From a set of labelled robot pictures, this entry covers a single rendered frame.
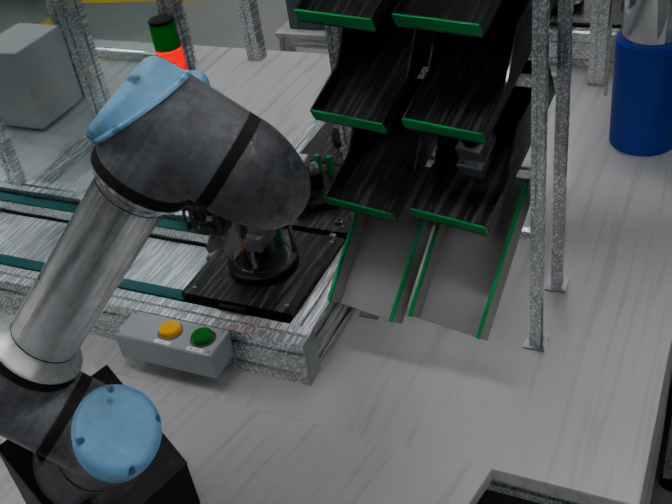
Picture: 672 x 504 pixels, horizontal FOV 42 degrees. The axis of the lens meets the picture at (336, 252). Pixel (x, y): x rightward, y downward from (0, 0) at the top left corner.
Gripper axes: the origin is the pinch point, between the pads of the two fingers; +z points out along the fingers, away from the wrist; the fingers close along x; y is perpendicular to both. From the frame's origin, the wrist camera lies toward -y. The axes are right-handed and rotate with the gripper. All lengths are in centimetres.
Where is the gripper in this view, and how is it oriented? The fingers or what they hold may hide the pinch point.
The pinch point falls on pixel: (234, 249)
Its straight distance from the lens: 159.3
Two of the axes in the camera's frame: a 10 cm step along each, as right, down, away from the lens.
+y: -4.0, 5.8, -7.1
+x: 9.1, 1.5, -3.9
